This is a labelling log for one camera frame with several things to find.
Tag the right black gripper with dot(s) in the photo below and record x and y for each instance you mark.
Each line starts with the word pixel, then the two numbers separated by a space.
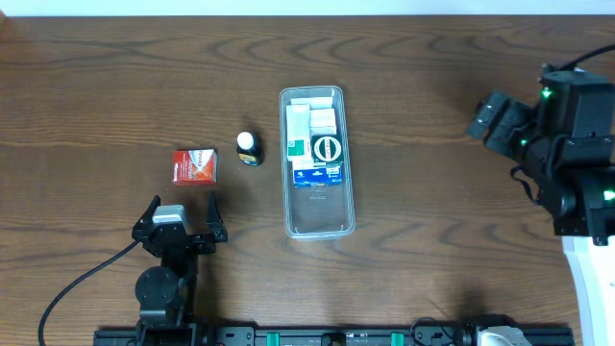
pixel 503 127

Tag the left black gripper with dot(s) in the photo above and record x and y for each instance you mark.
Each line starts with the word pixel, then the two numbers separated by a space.
pixel 180 237

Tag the red medicine box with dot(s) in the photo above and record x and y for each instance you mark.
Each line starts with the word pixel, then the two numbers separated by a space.
pixel 195 167

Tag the dark bottle white cap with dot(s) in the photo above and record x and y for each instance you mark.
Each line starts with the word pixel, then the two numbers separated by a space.
pixel 248 149

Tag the clear plastic container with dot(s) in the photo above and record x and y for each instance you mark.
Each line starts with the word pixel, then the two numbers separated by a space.
pixel 318 212

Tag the white green medicine box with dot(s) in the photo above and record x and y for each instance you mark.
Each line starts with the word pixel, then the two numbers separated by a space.
pixel 298 147

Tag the blue tall box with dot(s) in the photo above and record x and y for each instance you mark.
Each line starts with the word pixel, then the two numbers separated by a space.
pixel 311 173

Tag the green round-logo box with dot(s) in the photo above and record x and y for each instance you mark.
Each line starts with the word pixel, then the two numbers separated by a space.
pixel 327 148

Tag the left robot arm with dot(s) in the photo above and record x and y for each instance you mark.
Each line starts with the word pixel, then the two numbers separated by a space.
pixel 166 292

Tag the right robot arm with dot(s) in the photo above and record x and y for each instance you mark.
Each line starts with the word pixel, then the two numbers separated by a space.
pixel 564 145

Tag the black mounting rail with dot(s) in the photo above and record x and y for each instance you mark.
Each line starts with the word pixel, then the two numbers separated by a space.
pixel 494 329

